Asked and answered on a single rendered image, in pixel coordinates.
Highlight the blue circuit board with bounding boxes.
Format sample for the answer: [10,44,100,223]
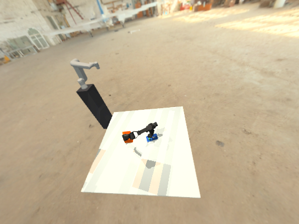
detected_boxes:
[146,133,158,142]

